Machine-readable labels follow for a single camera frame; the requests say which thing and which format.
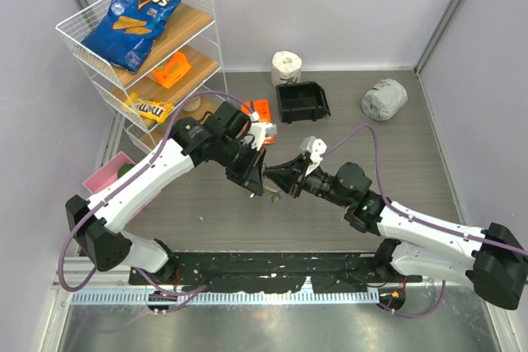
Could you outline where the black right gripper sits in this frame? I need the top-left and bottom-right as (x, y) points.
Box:
(265, 151), (351, 207)

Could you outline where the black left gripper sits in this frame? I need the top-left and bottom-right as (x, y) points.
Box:
(216, 137), (267, 196)

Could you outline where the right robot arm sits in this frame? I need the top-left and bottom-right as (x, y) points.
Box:
(263, 154), (527, 310)

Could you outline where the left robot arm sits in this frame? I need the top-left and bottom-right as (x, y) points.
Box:
(65, 101), (272, 284)

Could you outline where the orange Gillette razor box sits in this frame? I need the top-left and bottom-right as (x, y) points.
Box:
(240, 99), (272, 123)

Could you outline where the black plastic bin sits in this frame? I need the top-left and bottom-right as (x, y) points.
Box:
(276, 82), (331, 124)

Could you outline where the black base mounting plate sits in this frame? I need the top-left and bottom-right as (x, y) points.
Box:
(128, 251), (424, 294)

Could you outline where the yellow M&M candy bag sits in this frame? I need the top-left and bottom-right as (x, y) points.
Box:
(125, 92), (174, 124)

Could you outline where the white toilet paper roll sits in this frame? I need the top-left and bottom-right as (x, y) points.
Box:
(271, 51), (303, 87)

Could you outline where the grey wrapped bundle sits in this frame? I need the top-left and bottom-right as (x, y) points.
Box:
(361, 78), (408, 121)

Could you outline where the green lime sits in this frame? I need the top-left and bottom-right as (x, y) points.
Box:
(117, 163), (134, 179)

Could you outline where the orange snack pouch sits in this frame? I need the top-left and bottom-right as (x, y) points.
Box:
(149, 51), (191, 89)

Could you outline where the pink box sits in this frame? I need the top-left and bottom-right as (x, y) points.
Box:
(83, 152), (136, 195)

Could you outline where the blue Doritos chip bag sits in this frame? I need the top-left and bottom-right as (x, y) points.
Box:
(82, 0), (181, 73)

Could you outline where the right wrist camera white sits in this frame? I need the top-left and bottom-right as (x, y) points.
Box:
(299, 136), (328, 175)

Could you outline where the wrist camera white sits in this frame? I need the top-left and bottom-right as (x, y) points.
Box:
(247, 111), (277, 149)
(299, 136), (328, 175)

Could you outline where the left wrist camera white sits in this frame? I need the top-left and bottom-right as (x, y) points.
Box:
(247, 111), (277, 149)

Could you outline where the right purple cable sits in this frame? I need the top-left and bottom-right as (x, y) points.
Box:
(323, 123), (528, 319)

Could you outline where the purple cable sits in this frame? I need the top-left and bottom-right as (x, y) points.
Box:
(323, 123), (528, 319)
(57, 91), (257, 291)

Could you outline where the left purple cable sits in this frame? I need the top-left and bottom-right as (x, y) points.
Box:
(57, 91), (257, 291)

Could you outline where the white wire shelf rack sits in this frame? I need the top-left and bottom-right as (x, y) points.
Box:
(55, 0), (228, 152)

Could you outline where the white slotted cable duct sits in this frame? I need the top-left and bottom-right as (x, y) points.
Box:
(70, 287), (380, 306)

